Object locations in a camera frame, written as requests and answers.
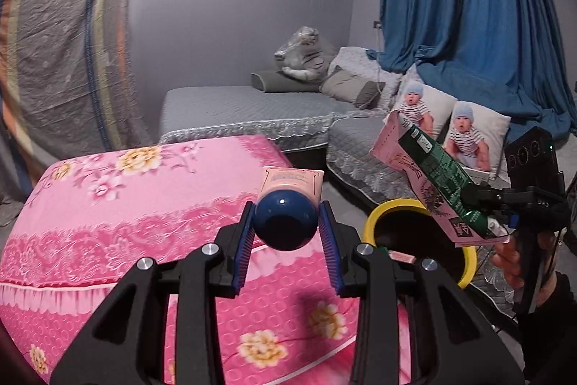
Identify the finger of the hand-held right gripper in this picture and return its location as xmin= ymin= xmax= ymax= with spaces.
xmin=460 ymin=182 xmax=519 ymax=214

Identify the green packet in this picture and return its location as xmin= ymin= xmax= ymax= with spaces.
xmin=397 ymin=126 xmax=508 ymax=239

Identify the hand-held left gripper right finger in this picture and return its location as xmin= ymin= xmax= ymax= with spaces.
xmin=318 ymin=200 xmax=526 ymax=385

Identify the person's right forearm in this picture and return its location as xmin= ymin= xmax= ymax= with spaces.
xmin=516 ymin=272 xmax=577 ymax=385

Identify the pink floral blanket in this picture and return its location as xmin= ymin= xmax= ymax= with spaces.
xmin=0 ymin=135 xmax=415 ymax=385

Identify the blue curtain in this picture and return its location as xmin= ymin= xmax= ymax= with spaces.
xmin=367 ymin=0 xmax=577 ymax=151

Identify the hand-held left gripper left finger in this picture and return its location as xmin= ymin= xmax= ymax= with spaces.
xmin=49 ymin=200 xmax=257 ymax=385

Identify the person's right hand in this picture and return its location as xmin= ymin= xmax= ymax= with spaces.
xmin=491 ymin=232 xmax=560 ymax=305

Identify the light patterned pillow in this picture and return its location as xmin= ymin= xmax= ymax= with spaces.
xmin=327 ymin=47 xmax=406 ymax=106

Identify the pink tube with blue cap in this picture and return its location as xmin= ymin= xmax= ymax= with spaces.
xmin=255 ymin=165 xmax=324 ymax=251

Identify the plush tiger in plastic wrap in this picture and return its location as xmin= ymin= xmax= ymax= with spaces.
xmin=274 ymin=26 xmax=339 ymax=81

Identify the baby print pillow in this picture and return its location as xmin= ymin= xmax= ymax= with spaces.
xmin=444 ymin=101 xmax=512 ymax=180
xmin=390 ymin=71 xmax=458 ymax=142

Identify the taupe pillow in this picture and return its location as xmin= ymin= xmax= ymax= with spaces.
xmin=319 ymin=67 xmax=386 ymax=110

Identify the yellow trash bin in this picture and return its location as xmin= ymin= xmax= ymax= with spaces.
xmin=363 ymin=199 xmax=479 ymax=290

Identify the striped hanging cloth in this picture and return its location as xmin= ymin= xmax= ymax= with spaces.
xmin=0 ymin=0 xmax=154 ymax=205

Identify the pink packet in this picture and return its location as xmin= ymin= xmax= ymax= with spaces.
xmin=370 ymin=111 xmax=510 ymax=248

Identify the dark grey pillow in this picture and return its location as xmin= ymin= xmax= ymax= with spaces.
xmin=251 ymin=69 xmax=323 ymax=93

